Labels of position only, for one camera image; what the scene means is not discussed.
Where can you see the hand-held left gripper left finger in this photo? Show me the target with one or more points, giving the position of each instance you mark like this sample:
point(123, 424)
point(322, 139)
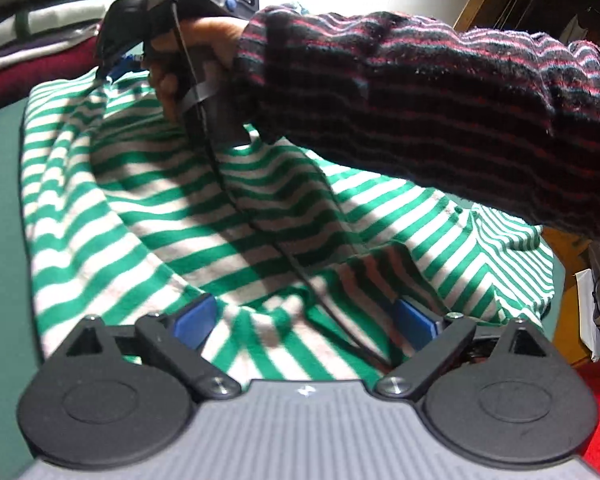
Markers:
point(195, 322)

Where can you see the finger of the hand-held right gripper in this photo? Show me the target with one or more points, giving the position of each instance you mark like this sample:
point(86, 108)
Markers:
point(112, 62)

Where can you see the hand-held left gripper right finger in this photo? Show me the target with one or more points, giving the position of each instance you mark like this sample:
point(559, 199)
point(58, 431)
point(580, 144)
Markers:
point(414, 322)

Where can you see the green white striped shirt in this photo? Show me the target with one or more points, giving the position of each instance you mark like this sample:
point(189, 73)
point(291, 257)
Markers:
point(180, 220)

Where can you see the person's right forearm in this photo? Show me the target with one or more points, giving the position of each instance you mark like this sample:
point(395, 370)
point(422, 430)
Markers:
point(430, 100)

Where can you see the person's right hand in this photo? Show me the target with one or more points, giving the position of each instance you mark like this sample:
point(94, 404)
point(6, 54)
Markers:
point(210, 40)

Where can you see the green white folded shirt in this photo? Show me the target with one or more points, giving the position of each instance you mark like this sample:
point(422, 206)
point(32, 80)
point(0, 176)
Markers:
point(55, 17)

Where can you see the white folded garment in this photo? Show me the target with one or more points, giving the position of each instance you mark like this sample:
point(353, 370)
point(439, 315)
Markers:
point(25, 55)

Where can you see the cardboard boxes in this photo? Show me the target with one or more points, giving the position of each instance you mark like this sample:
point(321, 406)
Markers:
point(570, 300)

